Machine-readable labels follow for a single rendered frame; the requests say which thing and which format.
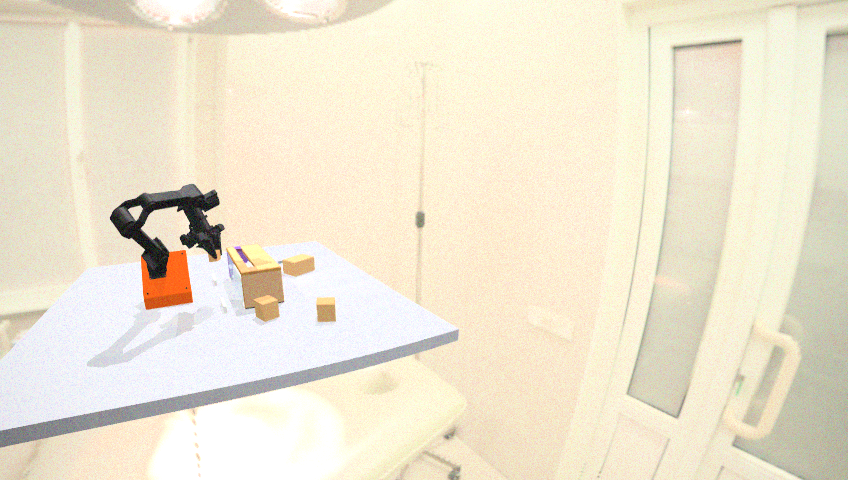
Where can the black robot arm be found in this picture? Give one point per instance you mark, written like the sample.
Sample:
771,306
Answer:
189,199

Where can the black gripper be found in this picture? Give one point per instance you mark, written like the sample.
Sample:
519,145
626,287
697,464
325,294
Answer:
207,237

